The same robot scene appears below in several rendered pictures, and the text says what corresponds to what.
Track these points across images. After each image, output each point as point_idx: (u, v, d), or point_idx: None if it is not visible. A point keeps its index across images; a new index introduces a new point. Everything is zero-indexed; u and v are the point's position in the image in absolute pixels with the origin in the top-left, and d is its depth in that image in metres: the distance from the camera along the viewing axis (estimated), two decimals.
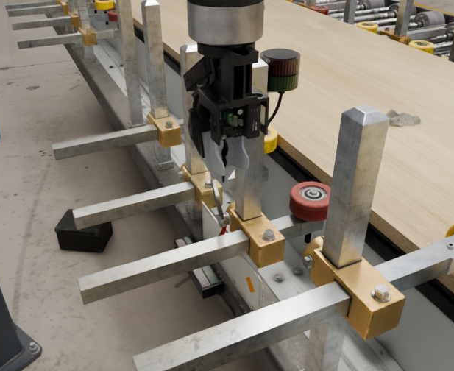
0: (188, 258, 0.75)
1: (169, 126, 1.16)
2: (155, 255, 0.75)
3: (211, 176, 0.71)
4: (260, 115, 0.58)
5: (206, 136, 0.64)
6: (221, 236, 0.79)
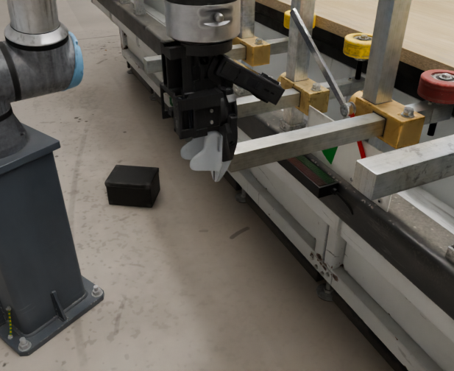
0: (330, 132, 0.73)
1: (260, 43, 1.13)
2: (295, 130, 0.73)
3: (303, 27, 0.82)
4: (177, 115, 0.59)
5: None
6: (356, 117, 0.77)
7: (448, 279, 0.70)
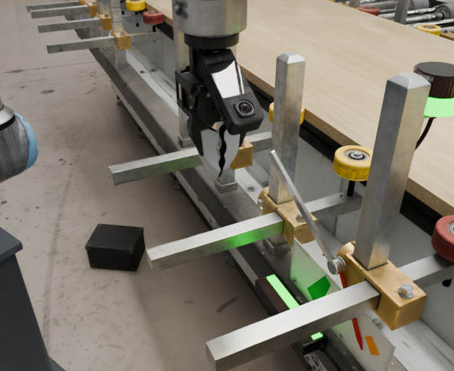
0: (333, 313, 0.62)
1: (241, 146, 1.01)
2: (292, 310, 0.62)
3: (283, 173, 0.70)
4: None
5: None
6: (363, 283, 0.66)
7: None
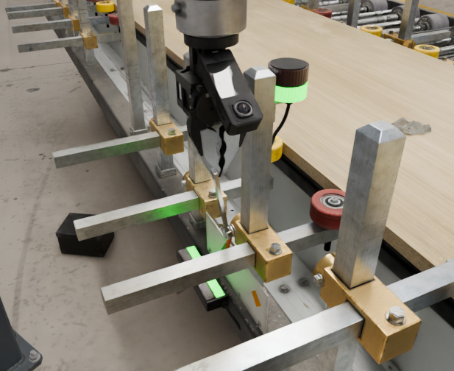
0: (212, 267, 0.74)
1: (172, 134, 1.14)
2: (178, 264, 0.74)
3: (217, 188, 0.70)
4: None
5: None
6: (244, 244, 0.79)
7: None
